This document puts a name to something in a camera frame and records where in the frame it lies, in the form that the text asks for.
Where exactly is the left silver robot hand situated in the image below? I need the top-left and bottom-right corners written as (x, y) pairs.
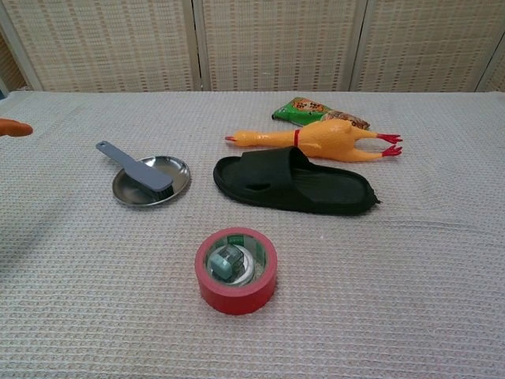
top-left (0, 117), bottom-right (34, 139)

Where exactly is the grey blue brush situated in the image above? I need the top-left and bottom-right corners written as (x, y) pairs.
top-left (95, 140), bottom-right (174, 199)

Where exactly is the black rubber slipper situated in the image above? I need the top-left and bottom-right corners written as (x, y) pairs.
top-left (212, 144), bottom-right (383, 216)

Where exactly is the brown woven screen panel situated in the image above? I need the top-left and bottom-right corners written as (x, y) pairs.
top-left (0, 29), bottom-right (32, 94)

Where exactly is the woven folding screen panel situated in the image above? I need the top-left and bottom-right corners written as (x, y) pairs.
top-left (193, 0), bottom-right (366, 94)
top-left (349, 0), bottom-right (505, 94)
top-left (0, 0), bottom-right (202, 94)
top-left (475, 33), bottom-right (505, 94)

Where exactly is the round stainless steel plate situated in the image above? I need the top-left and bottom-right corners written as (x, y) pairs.
top-left (111, 155), bottom-right (192, 208)

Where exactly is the beige woven tablecloth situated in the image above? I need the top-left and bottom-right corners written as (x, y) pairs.
top-left (0, 90), bottom-right (505, 379)

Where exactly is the small blue-grey plastic box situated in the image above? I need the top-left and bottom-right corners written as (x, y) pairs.
top-left (208, 244), bottom-right (243, 282)

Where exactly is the red tape roll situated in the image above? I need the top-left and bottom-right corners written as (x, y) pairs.
top-left (194, 227), bottom-right (279, 316)

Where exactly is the green snack bag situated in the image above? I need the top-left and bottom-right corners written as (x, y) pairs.
top-left (271, 96), bottom-right (372, 131)

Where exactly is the yellow rubber chicken toy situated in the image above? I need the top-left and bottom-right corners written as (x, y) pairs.
top-left (224, 119), bottom-right (403, 163)

